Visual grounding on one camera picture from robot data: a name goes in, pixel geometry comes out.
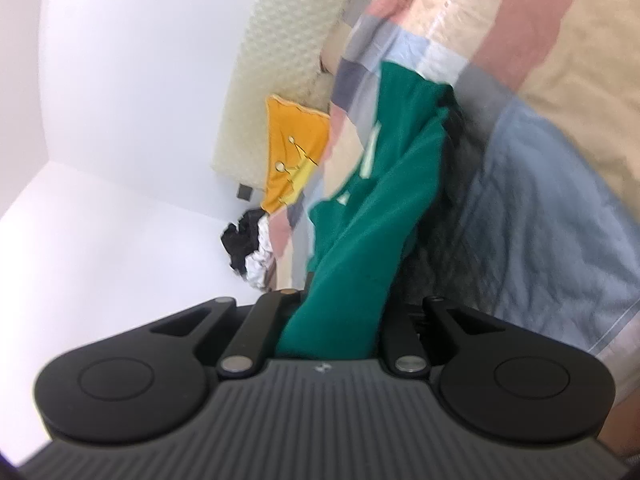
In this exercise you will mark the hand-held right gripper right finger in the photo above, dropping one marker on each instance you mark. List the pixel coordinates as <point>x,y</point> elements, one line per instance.
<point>395,325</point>

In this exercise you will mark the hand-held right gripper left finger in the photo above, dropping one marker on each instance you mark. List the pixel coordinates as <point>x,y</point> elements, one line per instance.
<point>272,312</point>

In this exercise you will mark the green zip hoodie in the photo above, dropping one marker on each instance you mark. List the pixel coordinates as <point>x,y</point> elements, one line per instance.
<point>370,220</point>

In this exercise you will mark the black clothes pile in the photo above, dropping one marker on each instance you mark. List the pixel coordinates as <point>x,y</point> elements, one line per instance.
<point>240,242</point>

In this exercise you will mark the wooden nightstand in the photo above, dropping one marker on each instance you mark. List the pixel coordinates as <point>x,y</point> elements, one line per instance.
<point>272,282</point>

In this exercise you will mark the yellow crown pillow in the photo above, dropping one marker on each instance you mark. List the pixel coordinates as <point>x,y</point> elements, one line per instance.
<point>295,140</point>

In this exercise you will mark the patchwork duvet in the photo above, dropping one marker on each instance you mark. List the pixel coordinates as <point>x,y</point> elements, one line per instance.
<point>525,185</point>

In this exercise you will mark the cream quilted headboard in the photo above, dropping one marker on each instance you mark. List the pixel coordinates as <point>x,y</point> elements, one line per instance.
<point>280,60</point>

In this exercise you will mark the patchwork pillow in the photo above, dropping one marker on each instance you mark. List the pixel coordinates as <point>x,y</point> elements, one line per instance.
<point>337,50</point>

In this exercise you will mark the dark wall socket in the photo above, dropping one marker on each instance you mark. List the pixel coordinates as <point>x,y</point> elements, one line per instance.
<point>244,192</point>

